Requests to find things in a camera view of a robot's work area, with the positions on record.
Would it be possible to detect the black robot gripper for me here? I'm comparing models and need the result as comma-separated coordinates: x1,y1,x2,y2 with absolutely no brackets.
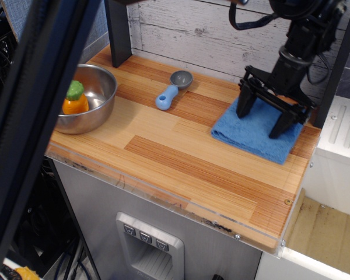
236,46,316,139

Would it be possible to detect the blue microfiber cloth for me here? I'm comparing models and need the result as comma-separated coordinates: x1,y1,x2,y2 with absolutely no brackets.
211,99,303,165

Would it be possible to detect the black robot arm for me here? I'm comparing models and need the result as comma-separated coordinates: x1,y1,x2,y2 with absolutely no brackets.
229,1,347,139

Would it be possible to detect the blue grey measuring scoop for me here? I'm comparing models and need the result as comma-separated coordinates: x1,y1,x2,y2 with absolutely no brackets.
155,70,194,110

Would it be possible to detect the clear acrylic edge guard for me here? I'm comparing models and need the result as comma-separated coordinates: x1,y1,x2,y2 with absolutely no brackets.
47,137,309,255

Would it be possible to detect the white toy sink unit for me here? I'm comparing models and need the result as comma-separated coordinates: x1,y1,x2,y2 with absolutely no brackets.
256,96,350,279

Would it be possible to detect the stainless steel bowl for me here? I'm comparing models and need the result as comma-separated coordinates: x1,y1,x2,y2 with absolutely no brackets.
55,64,118,134

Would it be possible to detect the silver toy fridge cabinet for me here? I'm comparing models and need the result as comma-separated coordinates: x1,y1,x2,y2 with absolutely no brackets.
55,162,261,279

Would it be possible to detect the grey dispenser button panel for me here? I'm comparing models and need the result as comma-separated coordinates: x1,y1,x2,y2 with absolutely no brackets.
115,212,185,279

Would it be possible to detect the orange toy carrot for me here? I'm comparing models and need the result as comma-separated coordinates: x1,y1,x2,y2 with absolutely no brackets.
62,80,89,114

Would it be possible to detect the blue fabric panel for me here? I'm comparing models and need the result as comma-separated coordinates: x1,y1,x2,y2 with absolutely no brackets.
0,0,109,62

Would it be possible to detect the yellow object bottom left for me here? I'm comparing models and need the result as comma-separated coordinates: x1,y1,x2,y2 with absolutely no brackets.
15,267,41,280

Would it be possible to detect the black vertical post right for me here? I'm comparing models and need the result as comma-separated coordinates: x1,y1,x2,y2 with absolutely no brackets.
312,18,350,128

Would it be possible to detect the black vertical post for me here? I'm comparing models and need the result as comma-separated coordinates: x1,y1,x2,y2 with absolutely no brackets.
312,18,350,128
104,1,132,68

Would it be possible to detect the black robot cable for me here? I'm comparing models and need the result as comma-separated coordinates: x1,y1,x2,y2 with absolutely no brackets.
227,0,331,86

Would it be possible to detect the black vertical post left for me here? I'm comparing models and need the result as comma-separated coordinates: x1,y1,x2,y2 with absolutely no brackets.
104,1,132,68

